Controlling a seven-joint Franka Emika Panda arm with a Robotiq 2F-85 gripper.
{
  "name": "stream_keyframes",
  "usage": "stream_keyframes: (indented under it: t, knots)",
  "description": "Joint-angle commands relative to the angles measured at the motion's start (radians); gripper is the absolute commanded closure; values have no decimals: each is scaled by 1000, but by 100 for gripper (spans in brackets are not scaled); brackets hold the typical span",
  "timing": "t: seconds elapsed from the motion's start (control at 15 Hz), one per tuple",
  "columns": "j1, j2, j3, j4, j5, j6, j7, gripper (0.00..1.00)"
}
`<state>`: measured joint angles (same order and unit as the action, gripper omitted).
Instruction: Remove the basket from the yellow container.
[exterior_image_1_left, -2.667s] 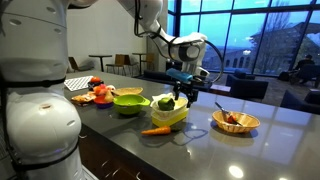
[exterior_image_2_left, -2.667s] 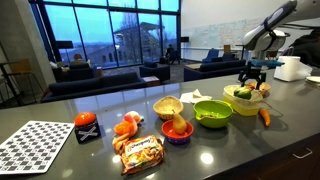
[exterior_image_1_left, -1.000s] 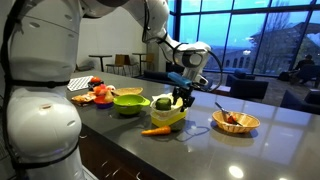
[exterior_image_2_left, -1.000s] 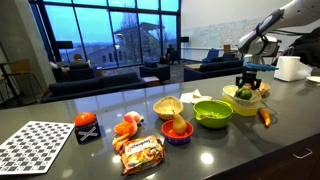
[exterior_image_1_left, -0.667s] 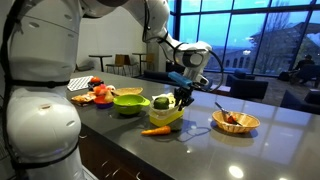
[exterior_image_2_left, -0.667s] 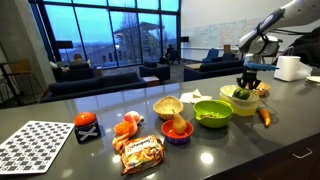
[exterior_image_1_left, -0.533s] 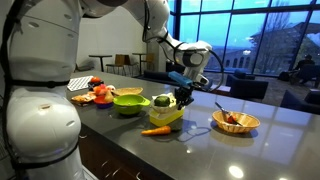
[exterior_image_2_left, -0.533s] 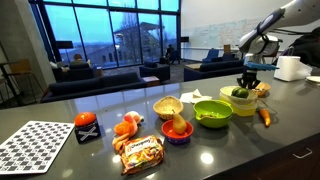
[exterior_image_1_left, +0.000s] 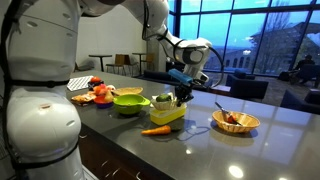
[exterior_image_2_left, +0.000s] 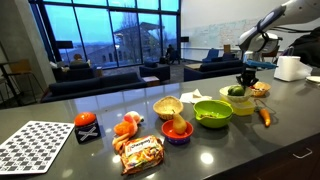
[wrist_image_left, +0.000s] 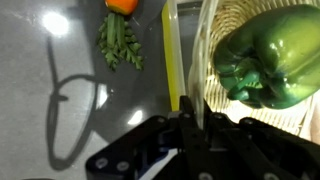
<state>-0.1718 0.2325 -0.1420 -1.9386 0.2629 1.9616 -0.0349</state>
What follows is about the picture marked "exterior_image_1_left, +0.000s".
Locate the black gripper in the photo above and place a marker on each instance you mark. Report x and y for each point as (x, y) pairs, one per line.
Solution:
(185, 91)

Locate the green bell pepper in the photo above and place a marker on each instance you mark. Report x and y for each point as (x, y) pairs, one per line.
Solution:
(163, 98)

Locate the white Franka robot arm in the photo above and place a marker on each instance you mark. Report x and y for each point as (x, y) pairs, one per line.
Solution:
(43, 126)

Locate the yellow plastic container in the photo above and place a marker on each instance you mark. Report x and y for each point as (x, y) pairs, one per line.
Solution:
(168, 116)

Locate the empty tan wicker basket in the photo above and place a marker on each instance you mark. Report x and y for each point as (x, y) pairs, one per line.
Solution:
(127, 90)

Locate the small wooden coffee table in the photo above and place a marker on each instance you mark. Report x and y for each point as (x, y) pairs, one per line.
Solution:
(220, 90)

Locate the orange toy carrot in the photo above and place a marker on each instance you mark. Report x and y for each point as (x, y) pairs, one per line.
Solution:
(156, 130)

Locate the wooden chair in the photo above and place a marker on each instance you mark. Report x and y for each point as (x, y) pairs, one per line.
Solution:
(150, 60)
(119, 61)

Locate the small red toy food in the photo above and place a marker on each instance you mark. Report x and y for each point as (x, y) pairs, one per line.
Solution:
(232, 119)

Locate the green plastic bowl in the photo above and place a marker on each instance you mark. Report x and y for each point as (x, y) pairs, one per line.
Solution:
(129, 104)

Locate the round high bar table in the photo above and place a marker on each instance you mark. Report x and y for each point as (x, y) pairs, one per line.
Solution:
(140, 54)
(100, 56)

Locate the dark blue armchair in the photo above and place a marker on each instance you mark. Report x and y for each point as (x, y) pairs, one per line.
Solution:
(246, 87)

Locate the yellow toy pear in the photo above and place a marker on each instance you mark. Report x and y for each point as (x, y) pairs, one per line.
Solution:
(109, 96)

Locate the red bowl with purple base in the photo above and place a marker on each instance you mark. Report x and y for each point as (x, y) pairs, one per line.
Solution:
(102, 101)

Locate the orange pink plush flamingo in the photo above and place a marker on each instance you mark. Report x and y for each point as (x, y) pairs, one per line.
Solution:
(100, 89)

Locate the black box with red button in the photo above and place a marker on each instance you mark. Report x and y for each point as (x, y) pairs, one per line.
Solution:
(95, 81)

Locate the orange instant noodle packet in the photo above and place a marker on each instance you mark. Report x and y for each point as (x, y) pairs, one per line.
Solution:
(83, 98)

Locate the dark wooden counter cabinet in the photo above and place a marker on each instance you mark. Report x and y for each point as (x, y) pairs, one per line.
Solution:
(100, 156)

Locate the checkered calibration board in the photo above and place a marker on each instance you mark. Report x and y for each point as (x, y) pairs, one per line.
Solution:
(79, 83)

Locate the dark blue couch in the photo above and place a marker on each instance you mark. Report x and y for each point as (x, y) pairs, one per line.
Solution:
(305, 101)

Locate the seated person by window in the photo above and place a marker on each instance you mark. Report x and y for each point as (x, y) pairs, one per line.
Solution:
(305, 62)

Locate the large glass window wall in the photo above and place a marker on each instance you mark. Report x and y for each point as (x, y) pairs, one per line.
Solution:
(260, 33)

